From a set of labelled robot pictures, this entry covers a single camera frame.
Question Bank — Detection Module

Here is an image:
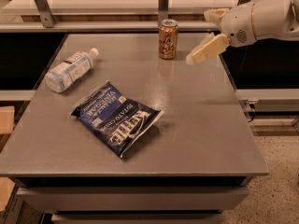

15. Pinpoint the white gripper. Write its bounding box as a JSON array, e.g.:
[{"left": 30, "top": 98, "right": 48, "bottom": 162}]
[{"left": 186, "top": 2, "right": 256, "bottom": 65}]

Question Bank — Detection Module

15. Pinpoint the clear plastic water bottle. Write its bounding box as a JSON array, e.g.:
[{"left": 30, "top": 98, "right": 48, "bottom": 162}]
[{"left": 45, "top": 48, "right": 99, "bottom": 93}]

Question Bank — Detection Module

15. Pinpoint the grey table drawer cabinet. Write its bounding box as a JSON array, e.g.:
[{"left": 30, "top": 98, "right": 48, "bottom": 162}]
[{"left": 18, "top": 185, "right": 249, "bottom": 224}]

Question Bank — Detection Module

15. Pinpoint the blue Kettle chip bag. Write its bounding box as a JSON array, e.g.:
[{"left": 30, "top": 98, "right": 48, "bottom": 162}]
[{"left": 70, "top": 81, "right": 164, "bottom": 158}]

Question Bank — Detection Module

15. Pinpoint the orange soda can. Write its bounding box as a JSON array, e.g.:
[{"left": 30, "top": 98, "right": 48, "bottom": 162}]
[{"left": 159, "top": 19, "right": 178, "bottom": 59}]

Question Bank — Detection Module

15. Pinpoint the black cable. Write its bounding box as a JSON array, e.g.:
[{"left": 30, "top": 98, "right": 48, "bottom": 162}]
[{"left": 247, "top": 101, "right": 257, "bottom": 123}]

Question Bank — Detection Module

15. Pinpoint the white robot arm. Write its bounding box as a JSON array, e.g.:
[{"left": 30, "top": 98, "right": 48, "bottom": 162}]
[{"left": 186, "top": 0, "right": 299, "bottom": 65}]

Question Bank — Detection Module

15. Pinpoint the left metal shelf bracket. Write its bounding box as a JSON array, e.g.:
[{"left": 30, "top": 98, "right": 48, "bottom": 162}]
[{"left": 34, "top": 0, "right": 55, "bottom": 28}]

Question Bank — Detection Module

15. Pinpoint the cardboard box at left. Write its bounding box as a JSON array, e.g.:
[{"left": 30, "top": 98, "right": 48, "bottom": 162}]
[{"left": 0, "top": 106, "right": 15, "bottom": 134}]

